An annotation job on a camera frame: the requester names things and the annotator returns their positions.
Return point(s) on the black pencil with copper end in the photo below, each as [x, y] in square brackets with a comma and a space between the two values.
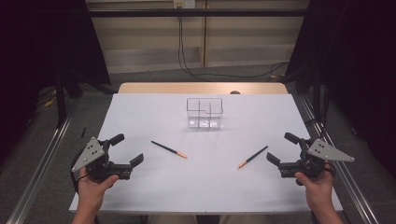
[166, 148]
[253, 157]

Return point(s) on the person's left hand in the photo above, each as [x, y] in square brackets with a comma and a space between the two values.
[93, 189]

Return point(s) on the black horizontal frame bar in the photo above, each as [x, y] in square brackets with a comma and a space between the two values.
[199, 12]

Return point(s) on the person's leg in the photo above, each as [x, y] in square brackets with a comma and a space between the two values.
[172, 219]
[244, 219]

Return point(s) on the small dark round object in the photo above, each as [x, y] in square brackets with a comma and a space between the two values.
[235, 92]

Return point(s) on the small yellow item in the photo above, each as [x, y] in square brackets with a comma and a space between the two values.
[49, 102]

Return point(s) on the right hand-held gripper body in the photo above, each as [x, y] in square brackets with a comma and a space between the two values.
[314, 161]

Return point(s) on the wooden table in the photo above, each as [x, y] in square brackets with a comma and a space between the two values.
[186, 88]

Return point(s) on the black curtain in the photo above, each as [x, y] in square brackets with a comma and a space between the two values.
[358, 62]
[43, 43]

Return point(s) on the person's left leg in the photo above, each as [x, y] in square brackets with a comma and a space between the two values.
[172, 219]

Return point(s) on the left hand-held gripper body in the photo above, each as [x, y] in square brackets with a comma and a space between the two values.
[93, 155]

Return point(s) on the person's right hand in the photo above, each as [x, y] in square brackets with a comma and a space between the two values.
[319, 191]

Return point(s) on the metal floor rail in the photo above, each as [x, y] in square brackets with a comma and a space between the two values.
[40, 168]
[348, 183]

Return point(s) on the person's right leg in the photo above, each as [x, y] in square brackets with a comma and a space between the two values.
[244, 219]

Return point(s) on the clear plastic organizer box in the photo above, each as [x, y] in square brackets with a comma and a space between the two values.
[204, 119]

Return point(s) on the black metal stand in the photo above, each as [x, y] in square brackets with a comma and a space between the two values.
[317, 93]
[60, 99]

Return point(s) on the small black marker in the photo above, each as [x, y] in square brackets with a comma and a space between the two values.
[83, 132]

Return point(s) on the white power strip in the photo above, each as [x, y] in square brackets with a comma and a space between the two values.
[184, 3]

